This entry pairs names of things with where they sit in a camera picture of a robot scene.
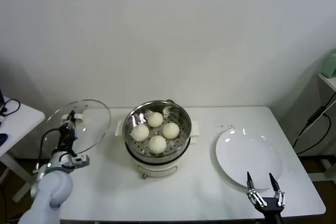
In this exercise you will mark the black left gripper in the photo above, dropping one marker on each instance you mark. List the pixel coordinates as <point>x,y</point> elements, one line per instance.
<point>67,140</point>

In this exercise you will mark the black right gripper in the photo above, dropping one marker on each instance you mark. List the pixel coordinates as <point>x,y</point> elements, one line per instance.
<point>271,204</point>

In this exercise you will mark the round glass pot lid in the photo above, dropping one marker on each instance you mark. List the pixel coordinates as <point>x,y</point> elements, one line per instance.
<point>94,124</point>

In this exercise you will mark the white steamed baozi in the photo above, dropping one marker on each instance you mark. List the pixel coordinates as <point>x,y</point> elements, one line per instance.
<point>139,132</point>
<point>155,119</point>
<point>157,144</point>
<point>171,130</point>

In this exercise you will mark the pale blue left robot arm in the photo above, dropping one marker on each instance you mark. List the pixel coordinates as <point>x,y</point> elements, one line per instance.
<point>52,190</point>

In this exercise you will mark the perforated steel steamer basket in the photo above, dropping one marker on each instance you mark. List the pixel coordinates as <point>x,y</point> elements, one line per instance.
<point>183,121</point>

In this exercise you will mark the large white round plate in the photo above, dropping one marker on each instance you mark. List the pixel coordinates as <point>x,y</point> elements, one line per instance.
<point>246,155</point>

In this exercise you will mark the white side table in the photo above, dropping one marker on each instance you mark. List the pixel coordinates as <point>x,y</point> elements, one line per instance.
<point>23,121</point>

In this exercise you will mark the scattered brown crumbs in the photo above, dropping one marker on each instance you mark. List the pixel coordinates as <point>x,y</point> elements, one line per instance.
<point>232,128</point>

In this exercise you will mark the small dark blue object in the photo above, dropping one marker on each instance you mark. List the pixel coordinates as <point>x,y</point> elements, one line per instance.
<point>3,139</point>

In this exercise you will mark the white desk leg base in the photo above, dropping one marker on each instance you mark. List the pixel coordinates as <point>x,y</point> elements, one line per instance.
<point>331,169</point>

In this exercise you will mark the cream electric cooking pot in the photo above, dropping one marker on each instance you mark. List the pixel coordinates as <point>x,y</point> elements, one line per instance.
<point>155,171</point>

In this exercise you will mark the white shelf board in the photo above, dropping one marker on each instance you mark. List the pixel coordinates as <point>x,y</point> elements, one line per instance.
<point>329,81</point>

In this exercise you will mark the pale green box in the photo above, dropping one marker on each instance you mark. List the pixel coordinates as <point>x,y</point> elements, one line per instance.
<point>330,66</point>

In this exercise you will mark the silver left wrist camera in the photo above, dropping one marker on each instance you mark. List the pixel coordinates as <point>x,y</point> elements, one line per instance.
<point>80,161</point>

